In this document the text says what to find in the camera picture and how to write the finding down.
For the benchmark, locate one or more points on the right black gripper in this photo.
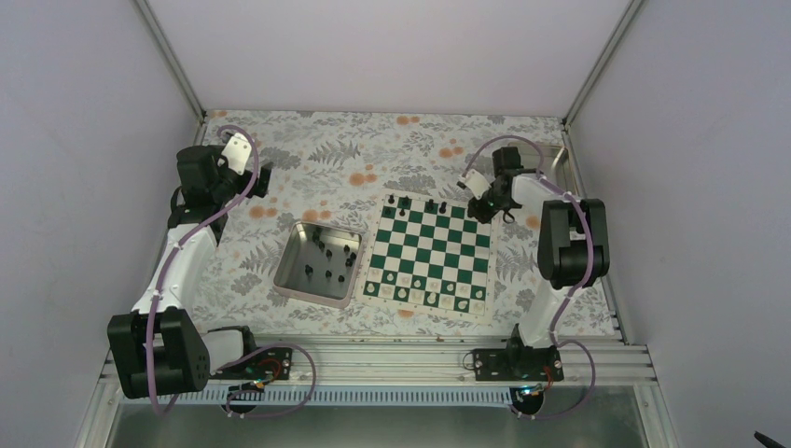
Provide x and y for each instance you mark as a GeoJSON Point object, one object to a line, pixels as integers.
{"type": "Point", "coordinates": [484, 216]}

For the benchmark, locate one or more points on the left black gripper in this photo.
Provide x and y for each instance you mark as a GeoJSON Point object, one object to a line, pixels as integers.
{"type": "Point", "coordinates": [262, 182]}

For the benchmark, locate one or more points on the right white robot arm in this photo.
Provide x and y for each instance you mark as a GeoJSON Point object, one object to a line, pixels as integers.
{"type": "Point", "coordinates": [572, 250]}

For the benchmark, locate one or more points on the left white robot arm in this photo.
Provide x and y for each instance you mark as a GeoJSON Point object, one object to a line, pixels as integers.
{"type": "Point", "coordinates": [156, 347]}

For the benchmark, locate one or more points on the black knight on board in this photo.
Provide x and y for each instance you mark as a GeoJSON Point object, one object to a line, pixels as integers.
{"type": "Point", "coordinates": [405, 201]}

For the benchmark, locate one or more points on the yellow metal tray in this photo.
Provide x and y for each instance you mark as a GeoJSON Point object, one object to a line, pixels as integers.
{"type": "Point", "coordinates": [553, 161]}

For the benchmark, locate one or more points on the green white chessboard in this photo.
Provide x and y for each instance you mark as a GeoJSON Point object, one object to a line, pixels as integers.
{"type": "Point", "coordinates": [450, 255]}

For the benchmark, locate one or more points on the floral tablecloth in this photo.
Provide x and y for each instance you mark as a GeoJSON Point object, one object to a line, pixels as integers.
{"type": "Point", "coordinates": [329, 168]}

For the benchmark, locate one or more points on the pink metal tray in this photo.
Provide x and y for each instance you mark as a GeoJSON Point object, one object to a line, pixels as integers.
{"type": "Point", "coordinates": [337, 249]}

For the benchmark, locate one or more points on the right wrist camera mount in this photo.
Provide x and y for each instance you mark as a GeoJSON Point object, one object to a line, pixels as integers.
{"type": "Point", "coordinates": [475, 182]}

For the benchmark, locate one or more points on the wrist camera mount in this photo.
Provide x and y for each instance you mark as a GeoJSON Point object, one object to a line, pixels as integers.
{"type": "Point", "coordinates": [237, 152]}
{"type": "Point", "coordinates": [475, 182]}

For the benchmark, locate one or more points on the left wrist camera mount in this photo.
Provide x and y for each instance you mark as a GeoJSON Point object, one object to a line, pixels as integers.
{"type": "Point", "coordinates": [237, 152]}

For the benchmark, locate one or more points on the left aluminium corner post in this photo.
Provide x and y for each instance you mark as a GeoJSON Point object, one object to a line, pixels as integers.
{"type": "Point", "coordinates": [166, 50]}

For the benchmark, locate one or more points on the aluminium corner post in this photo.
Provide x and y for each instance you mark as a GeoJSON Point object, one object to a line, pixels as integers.
{"type": "Point", "coordinates": [619, 32]}
{"type": "Point", "coordinates": [166, 50]}

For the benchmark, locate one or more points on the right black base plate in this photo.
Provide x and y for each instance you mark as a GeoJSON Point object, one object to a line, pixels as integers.
{"type": "Point", "coordinates": [494, 365]}

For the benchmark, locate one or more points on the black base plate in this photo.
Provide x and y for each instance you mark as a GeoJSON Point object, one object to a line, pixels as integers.
{"type": "Point", "coordinates": [273, 364]}
{"type": "Point", "coordinates": [494, 365]}

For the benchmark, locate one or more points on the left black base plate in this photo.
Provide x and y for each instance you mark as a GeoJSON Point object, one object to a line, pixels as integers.
{"type": "Point", "coordinates": [273, 364]}

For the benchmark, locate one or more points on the aluminium rail frame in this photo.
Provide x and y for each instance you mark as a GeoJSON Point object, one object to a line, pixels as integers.
{"type": "Point", "coordinates": [403, 392]}

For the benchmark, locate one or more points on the right aluminium corner post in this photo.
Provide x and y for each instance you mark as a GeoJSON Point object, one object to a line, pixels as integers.
{"type": "Point", "coordinates": [619, 32]}

